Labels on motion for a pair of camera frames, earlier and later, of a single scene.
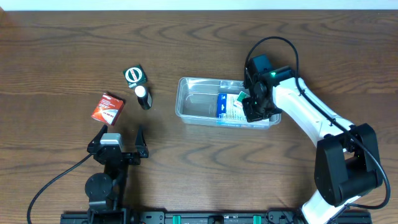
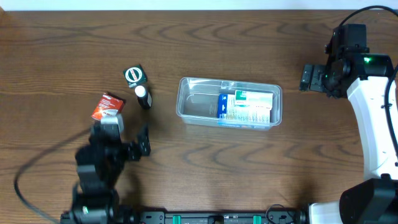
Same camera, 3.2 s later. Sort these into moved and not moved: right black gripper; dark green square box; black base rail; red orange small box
Moved: right black gripper
Not moved: dark green square box; black base rail; red orange small box
